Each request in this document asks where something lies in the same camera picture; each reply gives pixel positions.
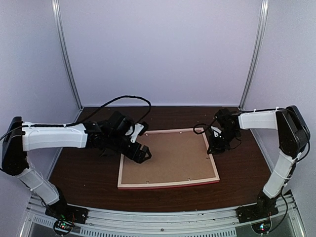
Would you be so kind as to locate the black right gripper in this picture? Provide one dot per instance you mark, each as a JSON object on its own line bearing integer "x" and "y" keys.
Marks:
{"x": 216, "y": 148}

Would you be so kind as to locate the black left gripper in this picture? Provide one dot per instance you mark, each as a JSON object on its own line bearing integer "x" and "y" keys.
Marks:
{"x": 139, "y": 158}

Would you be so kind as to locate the brown backing board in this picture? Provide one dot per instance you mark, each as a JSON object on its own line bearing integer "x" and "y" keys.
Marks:
{"x": 168, "y": 160}

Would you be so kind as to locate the light wood picture frame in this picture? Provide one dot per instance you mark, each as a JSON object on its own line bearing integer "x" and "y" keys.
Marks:
{"x": 121, "y": 177}

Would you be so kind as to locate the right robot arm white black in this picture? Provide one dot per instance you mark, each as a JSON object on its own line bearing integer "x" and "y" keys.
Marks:
{"x": 293, "y": 139}

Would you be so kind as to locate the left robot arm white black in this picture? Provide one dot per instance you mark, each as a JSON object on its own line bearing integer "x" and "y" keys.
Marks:
{"x": 23, "y": 137}

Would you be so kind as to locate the right controller board with leds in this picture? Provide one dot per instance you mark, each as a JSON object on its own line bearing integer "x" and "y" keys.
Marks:
{"x": 261, "y": 227}

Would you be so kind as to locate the controller board with leds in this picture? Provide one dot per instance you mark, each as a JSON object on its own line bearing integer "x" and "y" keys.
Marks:
{"x": 62, "y": 227}
{"x": 261, "y": 227}

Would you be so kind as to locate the left controller board with leds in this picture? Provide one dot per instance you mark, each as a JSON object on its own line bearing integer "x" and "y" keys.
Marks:
{"x": 62, "y": 227}

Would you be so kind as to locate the right camera cable black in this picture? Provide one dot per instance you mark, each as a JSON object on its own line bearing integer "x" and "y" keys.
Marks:
{"x": 202, "y": 128}

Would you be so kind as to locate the camera cable black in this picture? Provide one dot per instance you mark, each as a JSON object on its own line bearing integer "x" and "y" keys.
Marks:
{"x": 202, "y": 128}
{"x": 110, "y": 102}

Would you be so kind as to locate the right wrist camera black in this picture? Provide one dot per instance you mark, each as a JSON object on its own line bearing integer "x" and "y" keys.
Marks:
{"x": 222, "y": 114}

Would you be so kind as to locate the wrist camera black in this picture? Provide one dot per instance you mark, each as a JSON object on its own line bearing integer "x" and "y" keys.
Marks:
{"x": 124, "y": 126}
{"x": 222, "y": 114}

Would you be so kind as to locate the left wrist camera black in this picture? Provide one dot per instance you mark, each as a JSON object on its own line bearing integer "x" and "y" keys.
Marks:
{"x": 124, "y": 126}

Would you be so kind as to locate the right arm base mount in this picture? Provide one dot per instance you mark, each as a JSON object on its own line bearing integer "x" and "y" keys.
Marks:
{"x": 263, "y": 208}

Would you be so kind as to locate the left camera cable black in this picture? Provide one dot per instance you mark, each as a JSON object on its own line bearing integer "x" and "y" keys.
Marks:
{"x": 110, "y": 102}

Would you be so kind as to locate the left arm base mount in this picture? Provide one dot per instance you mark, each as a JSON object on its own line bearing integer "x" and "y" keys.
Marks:
{"x": 65, "y": 212}

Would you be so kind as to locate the right aluminium corner post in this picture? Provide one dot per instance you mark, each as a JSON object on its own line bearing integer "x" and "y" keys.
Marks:
{"x": 262, "y": 22}

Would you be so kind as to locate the aluminium corner post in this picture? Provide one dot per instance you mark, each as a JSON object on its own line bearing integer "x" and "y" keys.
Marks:
{"x": 65, "y": 55}
{"x": 262, "y": 22}

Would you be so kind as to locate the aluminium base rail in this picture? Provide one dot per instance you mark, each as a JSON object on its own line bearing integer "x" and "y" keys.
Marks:
{"x": 222, "y": 222}

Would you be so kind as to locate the left aluminium corner post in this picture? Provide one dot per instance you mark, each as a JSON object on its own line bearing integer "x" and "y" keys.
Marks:
{"x": 65, "y": 55}

